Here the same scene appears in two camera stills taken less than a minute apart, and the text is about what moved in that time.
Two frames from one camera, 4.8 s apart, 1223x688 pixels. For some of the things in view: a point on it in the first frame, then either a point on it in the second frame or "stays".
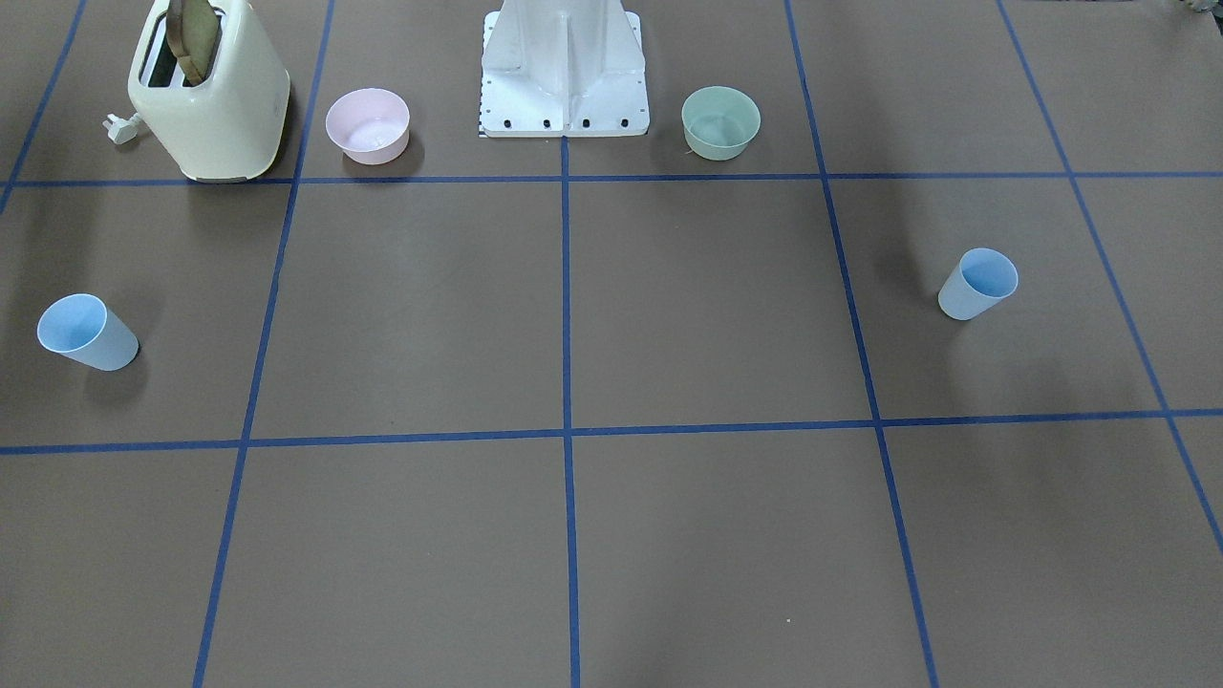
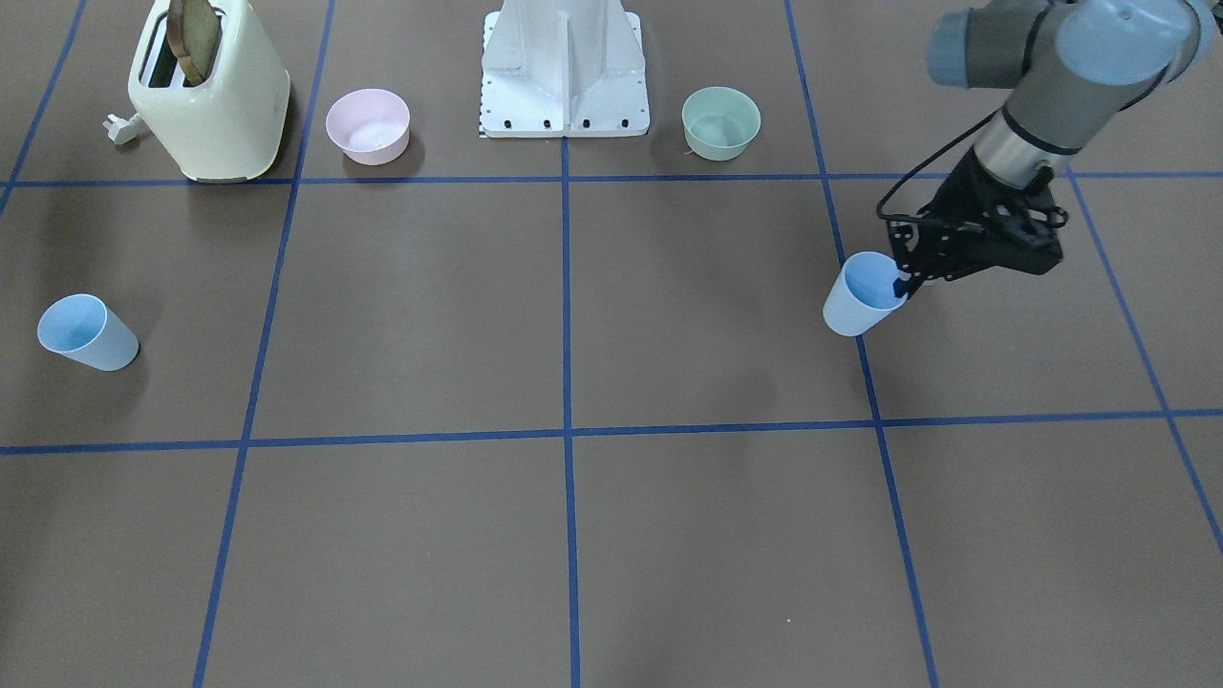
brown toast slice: (192, 28) stays
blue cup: (86, 330) stays
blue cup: (982, 278) → (864, 293)
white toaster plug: (121, 131) stays
